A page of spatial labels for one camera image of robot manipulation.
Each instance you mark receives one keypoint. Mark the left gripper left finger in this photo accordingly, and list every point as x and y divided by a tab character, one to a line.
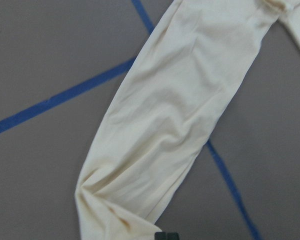
160	235

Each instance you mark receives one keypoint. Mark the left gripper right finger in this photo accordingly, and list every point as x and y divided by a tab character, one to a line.
172	236

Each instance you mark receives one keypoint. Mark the cream long-sleeve graphic shirt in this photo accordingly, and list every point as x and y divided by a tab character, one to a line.
166	108

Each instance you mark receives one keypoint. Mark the blue tape line crosswise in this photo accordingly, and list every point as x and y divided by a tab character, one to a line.
64	96

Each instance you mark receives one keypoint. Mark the blue tape line lengthwise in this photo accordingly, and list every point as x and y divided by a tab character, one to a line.
234	191

